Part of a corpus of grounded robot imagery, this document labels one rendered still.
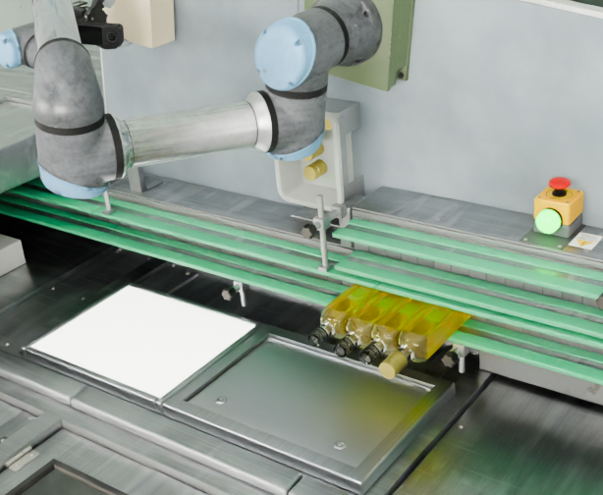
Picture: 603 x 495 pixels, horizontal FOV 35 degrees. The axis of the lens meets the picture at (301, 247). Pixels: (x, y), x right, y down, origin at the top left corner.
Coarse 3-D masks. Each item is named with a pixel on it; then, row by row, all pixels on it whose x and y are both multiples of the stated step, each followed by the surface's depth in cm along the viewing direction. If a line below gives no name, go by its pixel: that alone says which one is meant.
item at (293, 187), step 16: (336, 128) 198; (336, 144) 200; (336, 160) 201; (288, 176) 215; (320, 176) 215; (336, 176) 203; (288, 192) 215; (304, 192) 215; (320, 192) 214; (336, 192) 213
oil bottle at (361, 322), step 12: (372, 300) 191; (384, 300) 190; (396, 300) 190; (360, 312) 187; (372, 312) 186; (384, 312) 187; (348, 324) 185; (360, 324) 183; (372, 324) 183; (360, 336) 183; (360, 348) 185
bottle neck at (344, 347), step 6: (348, 336) 182; (354, 336) 182; (342, 342) 181; (348, 342) 181; (354, 342) 182; (336, 348) 181; (342, 348) 180; (348, 348) 180; (354, 348) 182; (336, 354) 181; (342, 354) 181
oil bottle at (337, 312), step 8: (352, 288) 195; (360, 288) 194; (368, 288) 194; (344, 296) 192; (352, 296) 192; (360, 296) 192; (368, 296) 192; (328, 304) 190; (336, 304) 189; (344, 304) 189; (352, 304) 189; (360, 304) 190; (328, 312) 187; (336, 312) 187; (344, 312) 186; (352, 312) 188; (320, 320) 188; (328, 320) 186; (336, 320) 186; (344, 320) 186; (336, 328) 186; (344, 328) 187; (336, 336) 187; (344, 336) 188
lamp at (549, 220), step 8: (544, 208) 179; (552, 208) 178; (544, 216) 177; (552, 216) 176; (560, 216) 177; (536, 224) 178; (544, 224) 177; (552, 224) 176; (560, 224) 177; (544, 232) 178; (552, 232) 177
